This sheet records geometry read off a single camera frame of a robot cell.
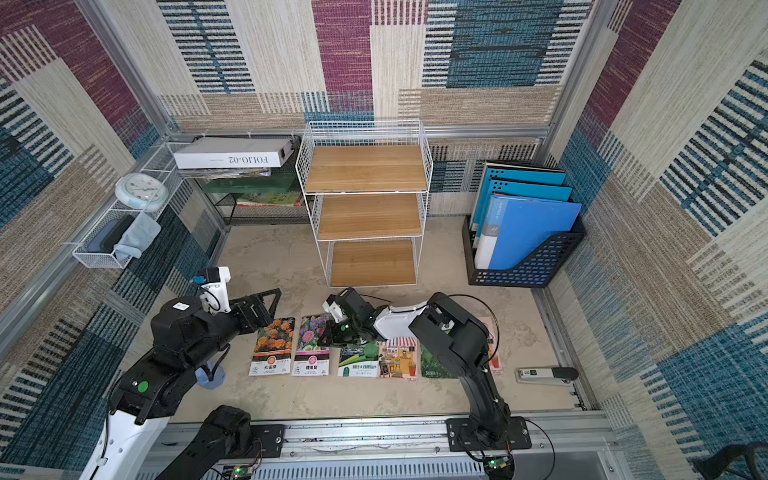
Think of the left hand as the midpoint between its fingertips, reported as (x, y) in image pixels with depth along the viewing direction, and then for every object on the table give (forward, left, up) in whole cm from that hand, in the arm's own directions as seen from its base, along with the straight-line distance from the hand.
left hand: (266, 293), depth 67 cm
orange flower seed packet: (0, +7, -30) cm, 30 cm away
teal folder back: (+40, -66, +1) cm, 77 cm away
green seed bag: (-6, -38, -29) cm, 49 cm away
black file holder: (+19, -72, -20) cm, 77 cm away
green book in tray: (+49, +11, -7) cm, 51 cm away
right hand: (0, -6, -26) cm, 27 cm away
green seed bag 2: (-4, -18, -30) cm, 35 cm away
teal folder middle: (+36, -67, -1) cm, 76 cm away
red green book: (+41, +10, -8) cm, 44 cm away
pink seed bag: (-3, -30, -30) cm, 42 cm away
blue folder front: (+24, -61, -5) cm, 66 cm away
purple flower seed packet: (-3, -5, -28) cm, 28 cm away
